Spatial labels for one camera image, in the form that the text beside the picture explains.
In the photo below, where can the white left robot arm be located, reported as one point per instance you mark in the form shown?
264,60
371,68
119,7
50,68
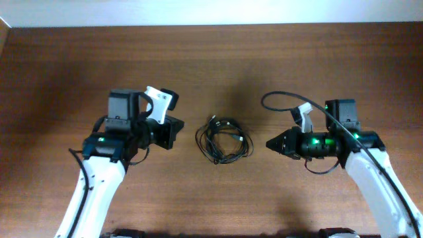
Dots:
135,120

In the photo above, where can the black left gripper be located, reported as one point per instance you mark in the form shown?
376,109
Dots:
171,127

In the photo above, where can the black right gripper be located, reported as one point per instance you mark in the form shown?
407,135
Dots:
291,149

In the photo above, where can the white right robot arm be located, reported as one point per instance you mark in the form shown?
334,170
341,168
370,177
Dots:
362,155

